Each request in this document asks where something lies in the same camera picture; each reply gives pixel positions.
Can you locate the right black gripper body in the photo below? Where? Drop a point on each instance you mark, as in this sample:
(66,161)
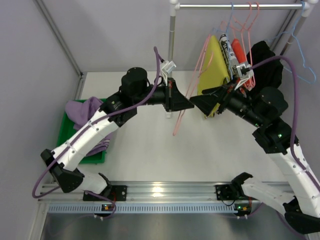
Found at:
(223,99)

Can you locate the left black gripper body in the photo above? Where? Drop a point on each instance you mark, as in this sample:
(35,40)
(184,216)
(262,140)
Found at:
(169,95)

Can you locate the pink wire hanger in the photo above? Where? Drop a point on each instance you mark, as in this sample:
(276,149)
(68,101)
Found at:
(198,71)

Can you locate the purple trousers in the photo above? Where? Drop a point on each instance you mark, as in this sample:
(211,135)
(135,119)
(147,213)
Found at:
(80,113)

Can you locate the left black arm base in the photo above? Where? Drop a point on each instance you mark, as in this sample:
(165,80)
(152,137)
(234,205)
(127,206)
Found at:
(113,193)

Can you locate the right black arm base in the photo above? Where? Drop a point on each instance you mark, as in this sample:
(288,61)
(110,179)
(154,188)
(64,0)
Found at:
(225,192)

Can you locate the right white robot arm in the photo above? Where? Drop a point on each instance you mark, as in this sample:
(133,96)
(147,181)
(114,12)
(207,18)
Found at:
(301,208)

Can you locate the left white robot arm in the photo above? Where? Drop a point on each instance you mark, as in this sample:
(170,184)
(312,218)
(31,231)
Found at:
(135,90)

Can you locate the yellow-green trousers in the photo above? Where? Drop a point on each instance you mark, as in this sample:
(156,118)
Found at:
(213,70)

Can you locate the pink hanger pair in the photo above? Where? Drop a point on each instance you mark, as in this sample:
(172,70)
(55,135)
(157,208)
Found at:
(240,28)

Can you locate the light blue empty hanger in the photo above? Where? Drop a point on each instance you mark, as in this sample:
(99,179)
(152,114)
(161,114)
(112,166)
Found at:
(291,26)

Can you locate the black white patterned cloth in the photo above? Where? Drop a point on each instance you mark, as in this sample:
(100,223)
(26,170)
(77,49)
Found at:
(229,56)

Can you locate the orange patterned cloth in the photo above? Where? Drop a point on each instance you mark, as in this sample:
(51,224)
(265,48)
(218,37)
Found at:
(241,58)

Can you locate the black garment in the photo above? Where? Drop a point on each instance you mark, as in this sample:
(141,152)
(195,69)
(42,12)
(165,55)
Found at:
(267,75)

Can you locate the green plastic bin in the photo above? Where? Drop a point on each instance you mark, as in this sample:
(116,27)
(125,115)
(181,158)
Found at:
(67,131)

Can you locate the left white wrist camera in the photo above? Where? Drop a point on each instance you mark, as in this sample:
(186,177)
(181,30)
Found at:
(166,68)

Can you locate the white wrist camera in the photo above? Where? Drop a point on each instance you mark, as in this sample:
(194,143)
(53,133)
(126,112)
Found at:
(245,73)
(166,68)

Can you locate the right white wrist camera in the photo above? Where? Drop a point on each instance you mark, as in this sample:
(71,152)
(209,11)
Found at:
(245,73)

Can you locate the blue wire hanger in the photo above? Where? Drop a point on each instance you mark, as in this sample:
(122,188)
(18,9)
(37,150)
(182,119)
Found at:
(225,27)

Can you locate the aluminium mounting rail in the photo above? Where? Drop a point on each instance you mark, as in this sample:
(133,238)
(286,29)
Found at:
(155,192)

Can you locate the metal clothes rack rail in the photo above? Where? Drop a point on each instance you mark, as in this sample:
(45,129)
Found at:
(269,6)

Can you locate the rack vertical post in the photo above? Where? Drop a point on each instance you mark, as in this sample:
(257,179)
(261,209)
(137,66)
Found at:
(174,6)

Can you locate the grey slotted cable duct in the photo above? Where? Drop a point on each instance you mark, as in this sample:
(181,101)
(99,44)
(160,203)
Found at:
(142,208)

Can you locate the aluminium frame strut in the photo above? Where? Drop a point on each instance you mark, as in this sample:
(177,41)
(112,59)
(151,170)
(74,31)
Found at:
(40,4)

